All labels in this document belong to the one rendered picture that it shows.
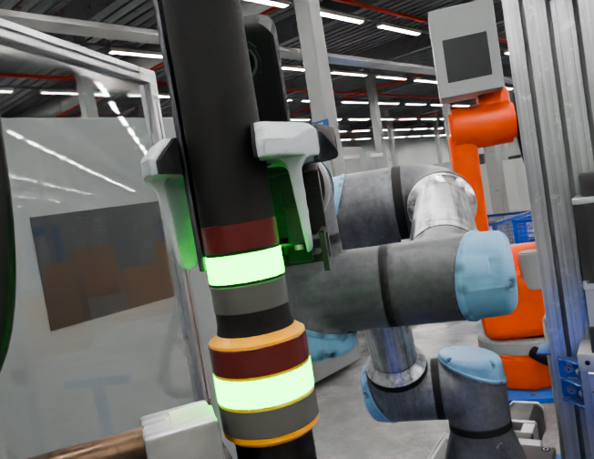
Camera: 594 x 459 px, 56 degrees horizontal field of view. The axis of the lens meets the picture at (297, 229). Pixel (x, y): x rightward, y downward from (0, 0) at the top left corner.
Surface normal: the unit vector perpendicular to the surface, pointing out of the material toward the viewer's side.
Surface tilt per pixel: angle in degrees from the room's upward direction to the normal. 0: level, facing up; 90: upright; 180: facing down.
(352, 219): 103
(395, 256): 42
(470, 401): 90
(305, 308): 93
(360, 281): 72
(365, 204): 83
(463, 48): 90
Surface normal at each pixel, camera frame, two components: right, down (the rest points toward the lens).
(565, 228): -0.50, 0.13
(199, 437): 0.33, 0.00
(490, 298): -0.14, 0.44
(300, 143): 0.93, -0.13
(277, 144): 0.79, -0.10
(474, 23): -0.25, 0.09
